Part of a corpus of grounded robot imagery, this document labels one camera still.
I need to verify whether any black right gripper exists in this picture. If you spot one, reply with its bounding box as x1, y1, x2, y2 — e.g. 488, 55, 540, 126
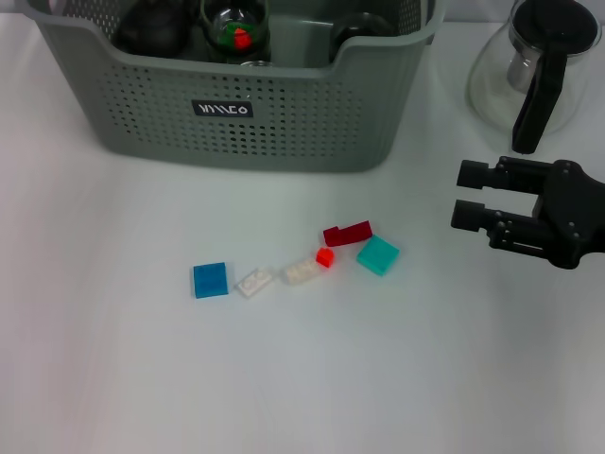
450, 156, 605, 271

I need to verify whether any white toy brick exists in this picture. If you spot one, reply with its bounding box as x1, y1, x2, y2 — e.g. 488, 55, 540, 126
234, 267, 276, 299
282, 257, 319, 287

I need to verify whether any blue toy brick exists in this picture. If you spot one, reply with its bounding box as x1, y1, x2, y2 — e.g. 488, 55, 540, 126
192, 262, 231, 300

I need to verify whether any grey perforated storage bin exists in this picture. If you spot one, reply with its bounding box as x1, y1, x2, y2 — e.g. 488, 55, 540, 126
27, 0, 448, 174

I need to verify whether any teal square toy brick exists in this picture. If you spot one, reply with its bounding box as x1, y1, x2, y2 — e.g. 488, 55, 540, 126
355, 235, 401, 277

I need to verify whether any dark red toy brick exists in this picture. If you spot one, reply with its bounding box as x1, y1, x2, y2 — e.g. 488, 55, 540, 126
322, 220, 373, 248

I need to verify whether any dark clay teapot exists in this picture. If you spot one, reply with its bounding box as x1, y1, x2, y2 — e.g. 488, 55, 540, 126
115, 0, 199, 58

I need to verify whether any glass teapot black handle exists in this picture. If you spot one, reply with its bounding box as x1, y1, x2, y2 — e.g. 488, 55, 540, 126
465, 0, 601, 155

